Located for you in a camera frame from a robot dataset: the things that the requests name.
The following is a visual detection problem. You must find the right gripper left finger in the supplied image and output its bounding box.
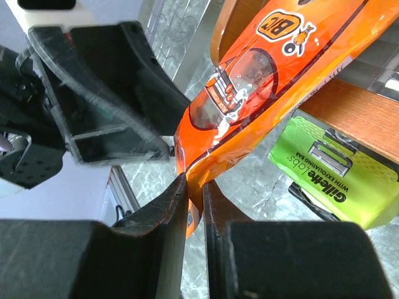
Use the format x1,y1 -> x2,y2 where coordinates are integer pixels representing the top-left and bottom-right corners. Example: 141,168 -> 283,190
1,174 -> 188,298

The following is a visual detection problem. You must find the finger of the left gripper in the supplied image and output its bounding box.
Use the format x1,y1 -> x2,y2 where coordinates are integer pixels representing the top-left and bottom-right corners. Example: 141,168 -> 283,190
70,21 -> 190,136

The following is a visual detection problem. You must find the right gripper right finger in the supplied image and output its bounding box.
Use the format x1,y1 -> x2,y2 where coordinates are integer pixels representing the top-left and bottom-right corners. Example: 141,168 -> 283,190
203,181 -> 393,298

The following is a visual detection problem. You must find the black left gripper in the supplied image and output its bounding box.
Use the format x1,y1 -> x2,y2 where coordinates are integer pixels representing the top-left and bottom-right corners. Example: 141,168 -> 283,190
1,26 -> 169,189

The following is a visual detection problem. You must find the black green razor box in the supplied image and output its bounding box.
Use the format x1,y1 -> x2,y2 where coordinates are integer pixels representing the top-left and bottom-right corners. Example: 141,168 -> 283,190
269,116 -> 398,230

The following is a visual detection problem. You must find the orange razor pack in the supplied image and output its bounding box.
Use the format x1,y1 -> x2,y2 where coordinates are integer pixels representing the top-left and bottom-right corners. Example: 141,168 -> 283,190
174,1 -> 398,234

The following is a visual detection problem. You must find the orange wooden shelf rack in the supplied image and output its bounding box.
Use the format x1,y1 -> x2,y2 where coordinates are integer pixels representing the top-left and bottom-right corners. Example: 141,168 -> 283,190
210,1 -> 398,163

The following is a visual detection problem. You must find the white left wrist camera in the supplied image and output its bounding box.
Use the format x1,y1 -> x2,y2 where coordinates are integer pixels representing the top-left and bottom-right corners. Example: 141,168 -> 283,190
5,1 -> 98,34

